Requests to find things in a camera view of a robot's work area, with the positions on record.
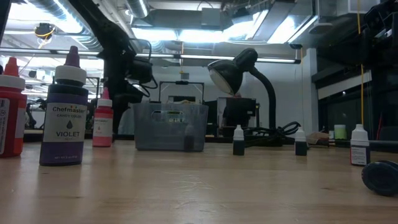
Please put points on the pink food coloring bottle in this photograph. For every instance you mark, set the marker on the pink food coloring bottle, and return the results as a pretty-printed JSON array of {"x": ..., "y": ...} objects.
[{"x": 102, "y": 124}]

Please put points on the grey ceiling box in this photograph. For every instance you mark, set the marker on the grey ceiling box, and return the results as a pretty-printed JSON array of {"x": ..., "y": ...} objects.
[{"x": 213, "y": 17}]

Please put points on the violet food coloring bottle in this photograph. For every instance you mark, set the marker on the violet food coloring bottle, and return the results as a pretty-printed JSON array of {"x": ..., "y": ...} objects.
[{"x": 63, "y": 124}]

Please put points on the black aluminium table frame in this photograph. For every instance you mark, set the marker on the black aluminium table frame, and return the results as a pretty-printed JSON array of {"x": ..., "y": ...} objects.
[{"x": 217, "y": 139}]

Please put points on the grey hanging outlet box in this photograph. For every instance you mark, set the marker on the grey hanging outlet box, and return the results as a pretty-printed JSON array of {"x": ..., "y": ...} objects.
[{"x": 185, "y": 76}]

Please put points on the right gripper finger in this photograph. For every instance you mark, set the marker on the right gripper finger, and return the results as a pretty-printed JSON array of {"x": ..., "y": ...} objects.
[{"x": 345, "y": 54}]

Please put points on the red food coloring bottle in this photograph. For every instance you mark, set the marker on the red food coloring bottle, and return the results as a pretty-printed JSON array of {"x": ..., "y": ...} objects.
[{"x": 12, "y": 118}]

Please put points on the black white equipment cabinet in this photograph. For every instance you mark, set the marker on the black white equipment cabinet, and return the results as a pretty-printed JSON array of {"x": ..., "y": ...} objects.
[{"x": 239, "y": 107}]

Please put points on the grey translucent plastic bin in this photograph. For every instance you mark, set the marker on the grey translucent plastic bin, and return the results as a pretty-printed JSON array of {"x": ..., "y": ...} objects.
[{"x": 169, "y": 124}]

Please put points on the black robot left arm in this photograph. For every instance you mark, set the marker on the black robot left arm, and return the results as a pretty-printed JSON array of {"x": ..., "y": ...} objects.
[{"x": 99, "y": 28}]

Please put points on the black background stand frame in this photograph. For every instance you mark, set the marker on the black background stand frame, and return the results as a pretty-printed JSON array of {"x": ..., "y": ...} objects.
[{"x": 182, "y": 82}]

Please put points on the black gooseneck desk lamp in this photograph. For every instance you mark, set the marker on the black gooseneck desk lamp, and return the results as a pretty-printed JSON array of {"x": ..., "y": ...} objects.
[{"x": 230, "y": 74}]

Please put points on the green white jar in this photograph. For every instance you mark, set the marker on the green white jar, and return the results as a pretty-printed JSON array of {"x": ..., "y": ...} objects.
[{"x": 340, "y": 132}]

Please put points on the lamp plug paper tag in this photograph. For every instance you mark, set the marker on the lamp plug paper tag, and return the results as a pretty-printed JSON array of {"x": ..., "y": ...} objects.
[{"x": 318, "y": 137}]

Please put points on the black background robot arm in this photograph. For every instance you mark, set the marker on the black background robot arm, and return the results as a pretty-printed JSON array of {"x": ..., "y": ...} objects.
[{"x": 30, "y": 118}]

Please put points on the small dark dropper bottle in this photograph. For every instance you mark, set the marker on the small dark dropper bottle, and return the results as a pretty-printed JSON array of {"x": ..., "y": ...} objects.
[
  {"x": 238, "y": 146},
  {"x": 300, "y": 147},
  {"x": 381, "y": 179},
  {"x": 188, "y": 141},
  {"x": 359, "y": 155}
]

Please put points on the long tube light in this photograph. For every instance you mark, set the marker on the long tube light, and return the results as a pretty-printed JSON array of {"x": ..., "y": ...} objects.
[{"x": 199, "y": 56}]

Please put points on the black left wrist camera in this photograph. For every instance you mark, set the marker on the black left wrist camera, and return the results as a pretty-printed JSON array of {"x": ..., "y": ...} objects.
[{"x": 141, "y": 71}]

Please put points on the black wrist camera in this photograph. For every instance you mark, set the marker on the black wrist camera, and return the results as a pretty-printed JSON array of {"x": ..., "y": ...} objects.
[
  {"x": 377, "y": 18},
  {"x": 141, "y": 71}
]

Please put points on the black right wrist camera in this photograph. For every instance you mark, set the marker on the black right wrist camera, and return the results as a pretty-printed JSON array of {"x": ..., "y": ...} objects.
[{"x": 377, "y": 18}]

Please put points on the white ceiling vent box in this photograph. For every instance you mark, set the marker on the white ceiling vent box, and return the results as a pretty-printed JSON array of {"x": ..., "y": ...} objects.
[{"x": 354, "y": 6}]

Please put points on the person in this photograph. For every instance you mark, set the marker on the person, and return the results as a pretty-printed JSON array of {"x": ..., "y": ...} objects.
[{"x": 187, "y": 102}]

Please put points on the round silver air duct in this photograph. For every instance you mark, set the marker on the round silver air duct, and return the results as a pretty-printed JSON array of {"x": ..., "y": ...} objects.
[{"x": 138, "y": 7}]

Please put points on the grey blue panel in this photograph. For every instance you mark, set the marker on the grey blue panel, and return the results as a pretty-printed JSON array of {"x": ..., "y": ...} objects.
[{"x": 127, "y": 121}]

